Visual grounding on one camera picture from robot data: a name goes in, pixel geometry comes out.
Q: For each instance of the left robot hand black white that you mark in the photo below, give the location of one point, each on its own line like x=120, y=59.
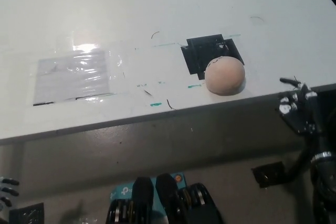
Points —
x=6, y=191

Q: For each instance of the plastic-covered white paper sheet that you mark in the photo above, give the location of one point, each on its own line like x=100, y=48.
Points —
x=73, y=77

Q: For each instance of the black tape mask patch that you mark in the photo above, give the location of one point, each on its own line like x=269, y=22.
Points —
x=199, y=51

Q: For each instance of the black tape floor patch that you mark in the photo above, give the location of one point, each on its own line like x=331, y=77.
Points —
x=27, y=214
x=270, y=174

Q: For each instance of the pink round dumpling toy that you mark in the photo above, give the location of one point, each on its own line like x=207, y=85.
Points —
x=225, y=75

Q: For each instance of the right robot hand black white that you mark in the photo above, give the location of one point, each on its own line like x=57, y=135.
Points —
x=302, y=119

